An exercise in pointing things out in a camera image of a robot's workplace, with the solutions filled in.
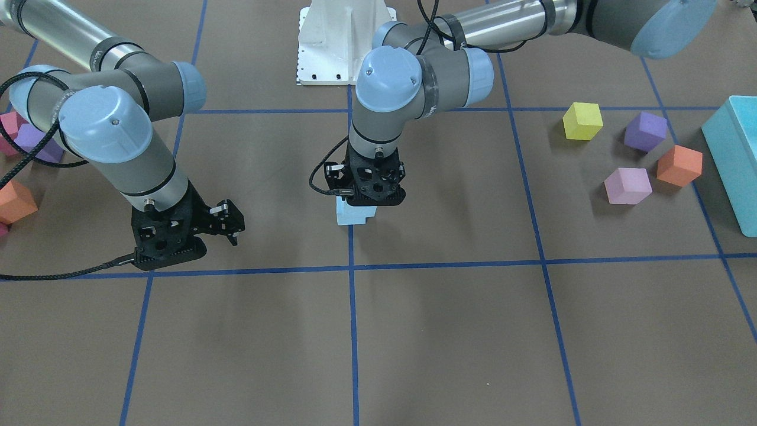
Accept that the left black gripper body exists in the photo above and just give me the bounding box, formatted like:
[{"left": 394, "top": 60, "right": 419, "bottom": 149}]
[{"left": 346, "top": 145, "right": 406, "bottom": 183}]

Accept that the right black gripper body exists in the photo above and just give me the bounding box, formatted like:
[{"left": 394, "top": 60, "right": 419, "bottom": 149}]
[{"left": 177, "top": 183, "right": 245, "bottom": 237}]

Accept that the light blue block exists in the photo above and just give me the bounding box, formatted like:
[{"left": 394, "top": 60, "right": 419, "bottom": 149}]
[
  {"left": 337, "top": 206, "right": 377, "bottom": 226},
  {"left": 335, "top": 196, "right": 354, "bottom": 220}
]

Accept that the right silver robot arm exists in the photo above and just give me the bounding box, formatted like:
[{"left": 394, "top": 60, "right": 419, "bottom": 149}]
[{"left": 2, "top": 1, "right": 244, "bottom": 254}]

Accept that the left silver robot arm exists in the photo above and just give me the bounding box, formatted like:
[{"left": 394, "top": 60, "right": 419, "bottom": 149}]
[{"left": 344, "top": 1, "right": 716, "bottom": 192}]

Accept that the orange foam block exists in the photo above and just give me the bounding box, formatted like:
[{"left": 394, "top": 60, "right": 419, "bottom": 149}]
[
  {"left": 656, "top": 145, "right": 703, "bottom": 187},
  {"left": 1, "top": 180, "right": 38, "bottom": 225}
]

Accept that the purple foam block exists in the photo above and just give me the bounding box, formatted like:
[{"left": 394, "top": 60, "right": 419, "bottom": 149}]
[
  {"left": 14, "top": 123, "right": 64, "bottom": 163},
  {"left": 623, "top": 111, "right": 668, "bottom": 153}
]

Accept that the magenta foam block rear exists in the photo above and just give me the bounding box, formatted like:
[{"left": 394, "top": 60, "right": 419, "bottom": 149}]
[{"left": 1, "top": 111, "right": 27, "bottom": 157}]

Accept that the yellow foam block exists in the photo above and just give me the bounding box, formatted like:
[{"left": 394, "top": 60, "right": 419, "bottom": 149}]
[{"left": 562, "top": 102, "right": 604, "bottom": 141}]

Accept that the lilac foam block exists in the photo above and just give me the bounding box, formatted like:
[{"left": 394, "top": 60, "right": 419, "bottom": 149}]
[{"left": 604, "top": 167, "right": 653, "bottom": 205}]

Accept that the cyan plastic bin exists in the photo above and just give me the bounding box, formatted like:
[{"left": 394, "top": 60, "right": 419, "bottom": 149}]
[{"left": 702, "top": 95, "right": 756, "bottom": 238}]

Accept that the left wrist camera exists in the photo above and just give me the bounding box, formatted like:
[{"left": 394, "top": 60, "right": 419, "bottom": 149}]
[{"left": 324, "top": 161, "right": 406, "bottom": 206}]

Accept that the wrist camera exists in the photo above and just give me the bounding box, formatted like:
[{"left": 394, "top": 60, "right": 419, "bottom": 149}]
[
  {"left": 131, "top": 207, "right": 206, "bottom": 270},
  {"left": 324, "top": 161, "right": 406, "bottom": 206}
]

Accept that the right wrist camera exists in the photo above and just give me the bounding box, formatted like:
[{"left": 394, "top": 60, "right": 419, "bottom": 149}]
[{"left": 131, "top": 207, "right": 206, "bottom": 270}]

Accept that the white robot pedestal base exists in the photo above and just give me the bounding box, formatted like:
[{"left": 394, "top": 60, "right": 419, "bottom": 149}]
[{"left": 296, "top": 1, "right": 397, "bottom": 86}]

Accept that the black camera cable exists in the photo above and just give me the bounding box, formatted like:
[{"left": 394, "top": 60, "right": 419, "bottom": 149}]
[
  {"left": 309, "top": 0, "right": 533, "bottom": 196},
  {"left": 0, "top": 72, "right": 140, "bottom": 281}
]

